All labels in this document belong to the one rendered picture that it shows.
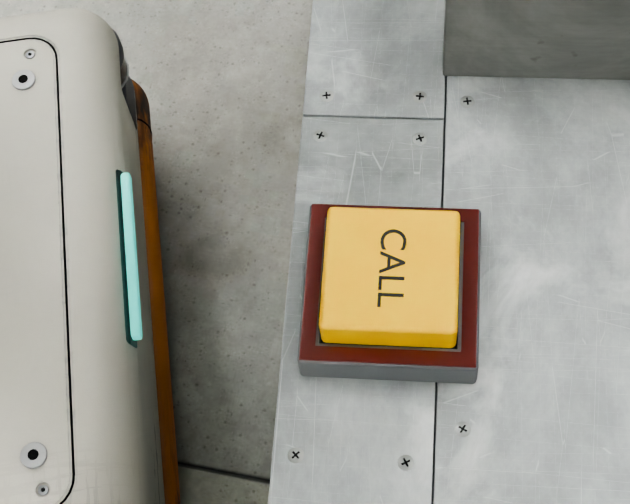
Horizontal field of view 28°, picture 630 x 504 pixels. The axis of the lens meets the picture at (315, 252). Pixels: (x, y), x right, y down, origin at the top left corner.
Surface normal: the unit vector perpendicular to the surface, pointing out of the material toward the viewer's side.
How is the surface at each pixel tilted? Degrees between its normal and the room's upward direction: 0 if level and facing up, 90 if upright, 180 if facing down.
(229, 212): 0
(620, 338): 0
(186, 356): 0
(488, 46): 90
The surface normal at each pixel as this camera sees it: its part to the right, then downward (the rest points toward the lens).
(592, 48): -0.07, 0.90
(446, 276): -0.07, -0.44
